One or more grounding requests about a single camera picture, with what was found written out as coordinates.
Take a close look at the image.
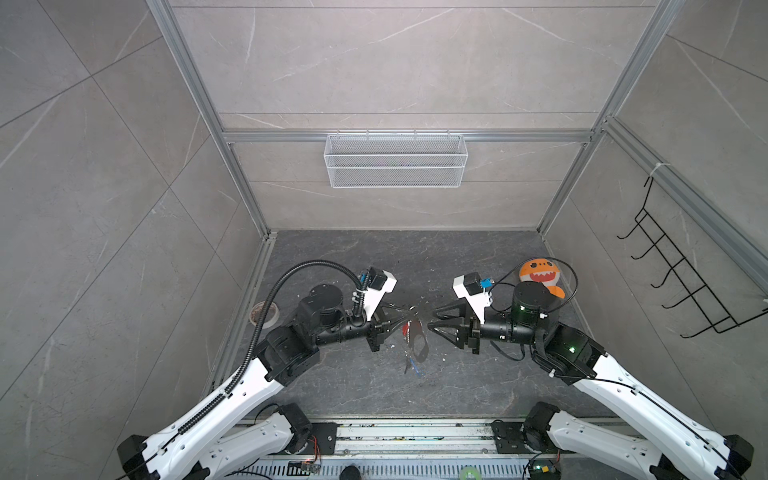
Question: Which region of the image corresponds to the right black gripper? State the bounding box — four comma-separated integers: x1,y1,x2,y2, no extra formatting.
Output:
429,296,545,355

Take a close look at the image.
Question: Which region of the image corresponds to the blue key tag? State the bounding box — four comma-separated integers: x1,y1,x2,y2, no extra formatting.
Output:
404,357,422,377

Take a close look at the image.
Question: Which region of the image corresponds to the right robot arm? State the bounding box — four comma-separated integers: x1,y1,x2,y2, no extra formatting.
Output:
428,275,754,479

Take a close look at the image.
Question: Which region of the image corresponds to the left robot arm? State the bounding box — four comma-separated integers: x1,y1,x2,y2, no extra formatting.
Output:
117,271,400,479

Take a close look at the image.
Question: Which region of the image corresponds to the orange shark plush toy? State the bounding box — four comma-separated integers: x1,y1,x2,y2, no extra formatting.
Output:
519,258,566,299

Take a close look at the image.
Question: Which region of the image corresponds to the masking tape roll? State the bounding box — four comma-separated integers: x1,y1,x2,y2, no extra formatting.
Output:
249,300,281,329

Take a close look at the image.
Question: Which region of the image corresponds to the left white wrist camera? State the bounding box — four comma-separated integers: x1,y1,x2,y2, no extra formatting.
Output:
360,267,397,321

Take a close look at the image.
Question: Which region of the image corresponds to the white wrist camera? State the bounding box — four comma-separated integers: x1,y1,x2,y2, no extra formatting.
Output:
360,267,397,321
452,272,493,324

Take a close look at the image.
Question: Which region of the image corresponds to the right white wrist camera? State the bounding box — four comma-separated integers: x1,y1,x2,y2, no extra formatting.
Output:
452,272,493,324

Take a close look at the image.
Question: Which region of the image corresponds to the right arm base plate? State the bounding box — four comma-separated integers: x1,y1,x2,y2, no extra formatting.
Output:
490,420,559,454

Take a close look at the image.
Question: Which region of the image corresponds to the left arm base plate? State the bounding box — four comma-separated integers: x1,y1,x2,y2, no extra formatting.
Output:
282,422,339,457

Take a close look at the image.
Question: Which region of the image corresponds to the aluminium mounting rail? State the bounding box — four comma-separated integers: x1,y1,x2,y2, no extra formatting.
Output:
173,416,655,480

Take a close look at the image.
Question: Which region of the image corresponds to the white wire mesh basket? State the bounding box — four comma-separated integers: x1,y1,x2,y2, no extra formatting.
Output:
323,133,469,189

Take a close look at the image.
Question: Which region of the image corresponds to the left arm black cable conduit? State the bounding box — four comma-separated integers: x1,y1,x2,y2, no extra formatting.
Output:
176,259,364,436

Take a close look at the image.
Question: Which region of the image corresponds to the black wire hook rack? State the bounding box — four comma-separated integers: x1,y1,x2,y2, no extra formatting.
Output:
616,177,767,339

